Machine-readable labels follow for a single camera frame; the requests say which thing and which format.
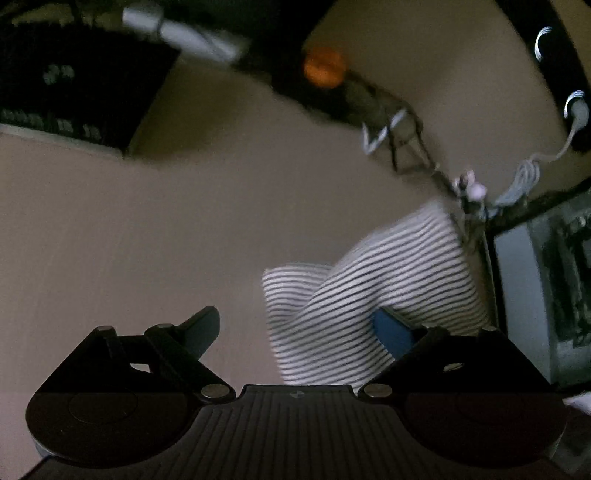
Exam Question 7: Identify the beige striped shirt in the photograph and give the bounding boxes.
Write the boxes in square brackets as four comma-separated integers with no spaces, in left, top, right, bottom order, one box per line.
[261,200,491,387]

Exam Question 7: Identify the orange toy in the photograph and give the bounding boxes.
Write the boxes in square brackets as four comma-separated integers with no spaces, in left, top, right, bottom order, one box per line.
[302,46,348,89]

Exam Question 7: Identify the long black cable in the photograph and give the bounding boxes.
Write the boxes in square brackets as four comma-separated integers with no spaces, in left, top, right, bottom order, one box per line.
[235,51,439,174]

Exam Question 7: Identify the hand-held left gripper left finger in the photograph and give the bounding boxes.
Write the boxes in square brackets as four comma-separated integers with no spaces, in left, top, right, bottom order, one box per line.
[39,305,230,402]

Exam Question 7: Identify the white coiled cable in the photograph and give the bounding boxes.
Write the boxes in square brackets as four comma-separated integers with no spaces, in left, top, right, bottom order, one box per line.
[492,90,589,208]

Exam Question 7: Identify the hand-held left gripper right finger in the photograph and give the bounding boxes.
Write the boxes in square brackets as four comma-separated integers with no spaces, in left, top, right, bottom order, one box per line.
[359,308,555,401]

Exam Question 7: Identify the grey framed board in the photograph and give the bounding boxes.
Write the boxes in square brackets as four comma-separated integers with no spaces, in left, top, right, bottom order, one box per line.
[482,178,591,398]

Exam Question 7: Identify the black cable bundle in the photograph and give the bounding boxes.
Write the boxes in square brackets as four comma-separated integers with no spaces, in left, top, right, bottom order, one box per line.
[434,171,495,252]

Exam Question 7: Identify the black keyboard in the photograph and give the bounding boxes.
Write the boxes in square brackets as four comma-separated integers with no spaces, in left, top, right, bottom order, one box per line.
[0,18,181,155]

